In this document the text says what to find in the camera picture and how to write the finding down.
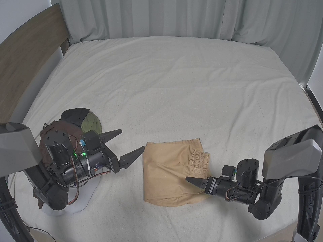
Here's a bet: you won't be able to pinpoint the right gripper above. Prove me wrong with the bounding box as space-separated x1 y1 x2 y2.
204 176 239 198

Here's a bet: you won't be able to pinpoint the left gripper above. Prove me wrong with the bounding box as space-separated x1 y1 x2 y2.
75 129 145 180

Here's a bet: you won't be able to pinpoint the tan shorts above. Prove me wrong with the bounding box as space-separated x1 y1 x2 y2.
142 138 211 207

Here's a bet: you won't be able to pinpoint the bed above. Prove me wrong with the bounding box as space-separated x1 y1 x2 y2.
0 4 323 242

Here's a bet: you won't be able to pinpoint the green garment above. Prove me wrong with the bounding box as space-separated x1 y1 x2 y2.
81 111 103 137

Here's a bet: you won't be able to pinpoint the black garment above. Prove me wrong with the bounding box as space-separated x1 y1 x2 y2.
61 108 91 129

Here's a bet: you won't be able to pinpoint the white garment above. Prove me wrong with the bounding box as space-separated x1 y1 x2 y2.
42 175 101 215

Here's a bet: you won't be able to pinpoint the brown garment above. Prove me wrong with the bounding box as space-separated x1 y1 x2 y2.
33 119 86 210

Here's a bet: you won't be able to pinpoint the pale grey-green curtain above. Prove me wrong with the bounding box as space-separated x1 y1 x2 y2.
57 0 236 44
222 0 323 86

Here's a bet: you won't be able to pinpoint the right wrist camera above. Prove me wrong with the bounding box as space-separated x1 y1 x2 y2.
222 165 237 180

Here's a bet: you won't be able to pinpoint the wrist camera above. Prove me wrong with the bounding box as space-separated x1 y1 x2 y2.
222 165 237 180
80 130 102 154

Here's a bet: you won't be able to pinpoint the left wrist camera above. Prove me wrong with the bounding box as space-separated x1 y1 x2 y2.
80 130 102 154

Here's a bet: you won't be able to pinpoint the black cable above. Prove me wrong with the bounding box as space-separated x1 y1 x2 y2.
24 226 55 242

